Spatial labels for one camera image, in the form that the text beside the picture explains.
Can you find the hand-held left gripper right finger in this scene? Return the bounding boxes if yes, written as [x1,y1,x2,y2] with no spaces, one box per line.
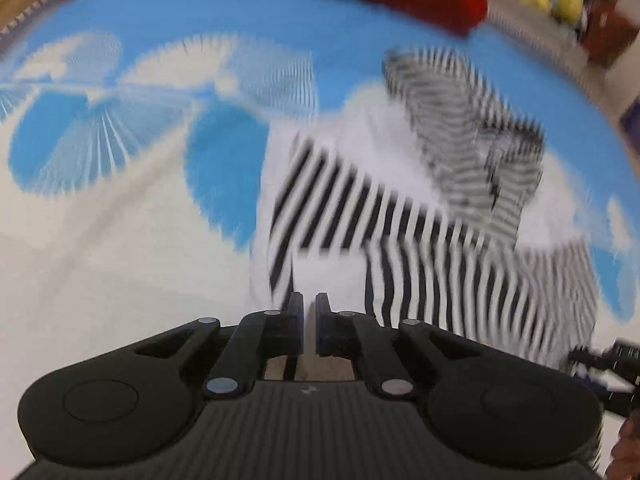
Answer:
[315,292,482,402]

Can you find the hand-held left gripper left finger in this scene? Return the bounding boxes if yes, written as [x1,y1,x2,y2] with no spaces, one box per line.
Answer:
[132,292,306,402]

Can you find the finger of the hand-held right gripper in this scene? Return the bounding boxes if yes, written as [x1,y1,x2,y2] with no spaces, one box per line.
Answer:
[567,346,608,372]

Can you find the black white striped shirt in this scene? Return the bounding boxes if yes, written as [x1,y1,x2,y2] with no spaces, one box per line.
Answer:
[250,46,603,376]

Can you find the person's right hand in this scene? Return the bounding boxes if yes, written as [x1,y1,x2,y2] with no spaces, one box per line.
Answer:
[606,419,640,480]

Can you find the blue cloud printed blanket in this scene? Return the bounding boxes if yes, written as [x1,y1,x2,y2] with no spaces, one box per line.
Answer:
[0,0,640,480]

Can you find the purple box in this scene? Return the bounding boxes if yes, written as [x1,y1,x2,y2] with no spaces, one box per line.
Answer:
[619,94,640,137]

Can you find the dark red bag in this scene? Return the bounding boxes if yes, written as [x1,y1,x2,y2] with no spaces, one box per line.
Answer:
[581,0,640,69]

